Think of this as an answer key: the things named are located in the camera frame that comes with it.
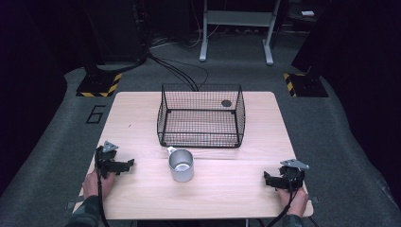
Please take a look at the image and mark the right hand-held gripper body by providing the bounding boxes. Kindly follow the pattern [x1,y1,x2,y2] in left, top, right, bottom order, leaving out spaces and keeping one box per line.
[278,158,310,192]

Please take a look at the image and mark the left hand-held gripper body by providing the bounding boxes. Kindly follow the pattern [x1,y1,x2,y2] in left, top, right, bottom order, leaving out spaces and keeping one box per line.
[95,140,119,180]

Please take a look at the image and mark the person's right hand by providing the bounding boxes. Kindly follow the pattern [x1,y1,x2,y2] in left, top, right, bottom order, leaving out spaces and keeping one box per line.
[276,185,309,218]

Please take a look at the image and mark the person's left hand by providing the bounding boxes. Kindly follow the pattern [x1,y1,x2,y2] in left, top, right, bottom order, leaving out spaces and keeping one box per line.
[82,169,116,201]

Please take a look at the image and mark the silver metal cup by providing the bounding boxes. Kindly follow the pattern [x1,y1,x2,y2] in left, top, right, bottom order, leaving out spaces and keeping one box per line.
[166,146,195,183]

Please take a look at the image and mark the black striped-edge stand base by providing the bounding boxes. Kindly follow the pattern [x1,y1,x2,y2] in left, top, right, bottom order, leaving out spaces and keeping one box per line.
[282,72,329,98]
[75,71,123,98]

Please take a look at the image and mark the black cabinet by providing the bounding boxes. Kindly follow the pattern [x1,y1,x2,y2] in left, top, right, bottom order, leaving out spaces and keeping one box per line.
[82,0,149,65]

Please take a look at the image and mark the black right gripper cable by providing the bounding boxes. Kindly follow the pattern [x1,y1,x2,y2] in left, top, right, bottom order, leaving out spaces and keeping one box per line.
[267,188,301,227]

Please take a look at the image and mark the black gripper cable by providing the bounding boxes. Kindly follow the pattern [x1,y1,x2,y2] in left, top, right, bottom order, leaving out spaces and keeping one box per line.
[267,188,301,227]
[95,150,111,227]

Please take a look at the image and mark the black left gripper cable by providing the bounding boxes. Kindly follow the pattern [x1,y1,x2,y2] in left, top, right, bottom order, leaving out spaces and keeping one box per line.
[95,150,111,227]

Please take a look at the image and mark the black wire basket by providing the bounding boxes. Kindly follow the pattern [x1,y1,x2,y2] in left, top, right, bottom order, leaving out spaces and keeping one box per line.
[156,82,247,149]

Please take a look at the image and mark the black floor cables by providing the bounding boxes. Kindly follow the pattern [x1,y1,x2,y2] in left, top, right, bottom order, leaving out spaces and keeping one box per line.
[147,50,210,93]

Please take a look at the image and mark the white metal stand frame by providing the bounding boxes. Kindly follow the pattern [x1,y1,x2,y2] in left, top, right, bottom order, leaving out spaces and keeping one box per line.
[199,0,282,66]

